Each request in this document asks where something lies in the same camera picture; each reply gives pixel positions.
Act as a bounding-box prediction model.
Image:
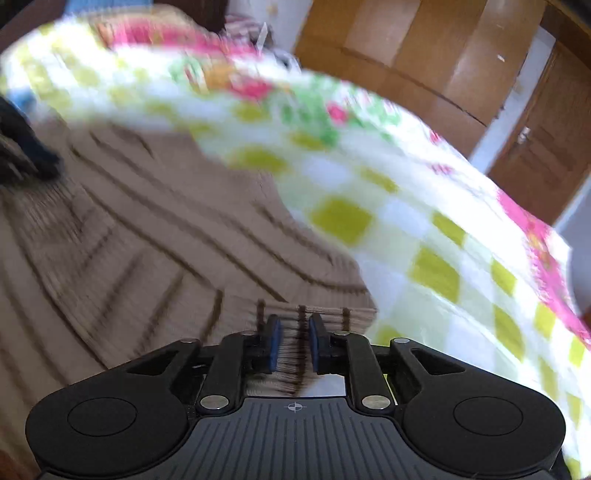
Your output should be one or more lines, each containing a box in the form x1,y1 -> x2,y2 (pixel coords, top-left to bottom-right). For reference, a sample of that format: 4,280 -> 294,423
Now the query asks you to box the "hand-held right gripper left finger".
124,314 -> 283,414

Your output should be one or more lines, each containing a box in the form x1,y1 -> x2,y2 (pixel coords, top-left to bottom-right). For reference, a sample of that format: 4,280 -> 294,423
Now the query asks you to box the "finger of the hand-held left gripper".
0,95 -> 64,185

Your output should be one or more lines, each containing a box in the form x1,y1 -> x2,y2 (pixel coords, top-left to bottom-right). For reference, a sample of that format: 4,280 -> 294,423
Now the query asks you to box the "wooden door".
488,41 -> 591,228

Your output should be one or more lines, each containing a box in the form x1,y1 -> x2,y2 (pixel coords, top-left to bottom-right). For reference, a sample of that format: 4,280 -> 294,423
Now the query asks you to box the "blue pillow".
65,0 -> 114,16

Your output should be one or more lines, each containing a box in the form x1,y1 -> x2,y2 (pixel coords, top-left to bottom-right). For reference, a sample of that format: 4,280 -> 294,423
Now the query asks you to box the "wooden wardrobe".
294,0 -> 551,129

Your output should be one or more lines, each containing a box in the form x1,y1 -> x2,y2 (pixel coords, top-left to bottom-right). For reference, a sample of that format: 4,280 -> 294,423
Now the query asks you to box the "tan brown-striped knit sweater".
0,115 -> 380,480

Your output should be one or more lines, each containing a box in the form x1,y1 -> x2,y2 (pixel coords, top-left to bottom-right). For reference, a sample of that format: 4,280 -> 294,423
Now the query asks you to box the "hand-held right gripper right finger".
308,312 -> 468,412

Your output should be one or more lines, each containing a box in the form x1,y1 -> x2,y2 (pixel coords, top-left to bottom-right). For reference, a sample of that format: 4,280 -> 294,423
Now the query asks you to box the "green checked floral quilt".
0,13 -> 591,480

